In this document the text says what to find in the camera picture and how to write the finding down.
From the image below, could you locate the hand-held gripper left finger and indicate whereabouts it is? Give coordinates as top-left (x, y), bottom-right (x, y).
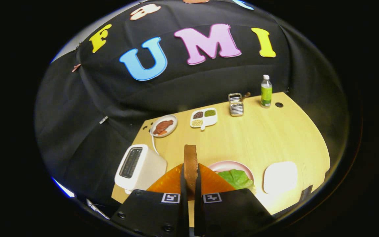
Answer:
top-left (111, 163), bottom-right (190, 237)

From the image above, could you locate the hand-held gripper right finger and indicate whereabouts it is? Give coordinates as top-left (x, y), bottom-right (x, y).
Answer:
top-left (194, 163), bottom-right (275, 237)

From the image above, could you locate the toasted bread slice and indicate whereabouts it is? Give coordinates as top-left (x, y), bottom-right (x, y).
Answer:
top-left (184, 145), bottom-right (199, 200)

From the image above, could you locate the green lettuce leaf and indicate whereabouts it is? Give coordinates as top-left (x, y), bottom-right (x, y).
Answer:
top-left (218, 169), bottom-right (255, 191)

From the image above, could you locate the pink plate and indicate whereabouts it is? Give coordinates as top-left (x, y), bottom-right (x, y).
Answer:
top-left (208, 160), bottom-right (255, 190)

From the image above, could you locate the white toaster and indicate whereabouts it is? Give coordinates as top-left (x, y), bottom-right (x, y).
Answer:
top-left (114, 144), bottom-right (167, 195)

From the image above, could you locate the round plate with meat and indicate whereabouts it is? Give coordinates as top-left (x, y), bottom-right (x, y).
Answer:
top-left (150, 115), bottom-right (178, 138)

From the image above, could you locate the brown cooked meat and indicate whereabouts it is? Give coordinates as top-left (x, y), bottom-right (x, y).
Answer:
top-left (153, 120), bottom-right (174, 135)

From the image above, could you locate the white divided dish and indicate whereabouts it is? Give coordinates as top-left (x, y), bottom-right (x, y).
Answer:
top-left (190, 108), bottom-right (218, 131)

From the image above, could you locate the white plate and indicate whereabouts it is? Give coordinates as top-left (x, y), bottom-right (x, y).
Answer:
top-left (263, 161), bottom-right (298, 195)

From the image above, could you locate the green label plastic bottle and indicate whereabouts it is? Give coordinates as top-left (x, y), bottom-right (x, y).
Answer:
top-left (261, 74), bottom-right (273, 108)

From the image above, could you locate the white toaster cable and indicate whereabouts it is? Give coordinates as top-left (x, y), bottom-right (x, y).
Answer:
top-left (151, 134), bottom-right (160, 155)

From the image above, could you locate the metal wire holder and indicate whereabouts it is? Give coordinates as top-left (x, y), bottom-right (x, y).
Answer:
top-left (228, 93), bottom-right (244, 117)

